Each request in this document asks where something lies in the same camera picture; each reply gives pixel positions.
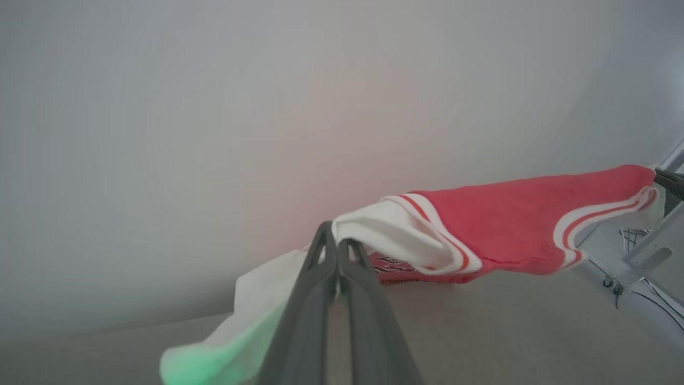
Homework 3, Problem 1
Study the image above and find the red and white shirt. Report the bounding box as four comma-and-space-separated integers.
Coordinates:
159, 164, 666, 385

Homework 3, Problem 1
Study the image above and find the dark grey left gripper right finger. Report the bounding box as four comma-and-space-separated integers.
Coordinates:
338, 239, 423, 385

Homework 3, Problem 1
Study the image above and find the thin black cable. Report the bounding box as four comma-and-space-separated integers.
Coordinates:
619, 229, 684, 319

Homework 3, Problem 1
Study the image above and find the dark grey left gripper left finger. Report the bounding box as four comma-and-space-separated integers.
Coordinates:
256, 221, 339, 385

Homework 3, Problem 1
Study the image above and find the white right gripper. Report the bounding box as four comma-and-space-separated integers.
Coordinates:
577, 168, 684, 292

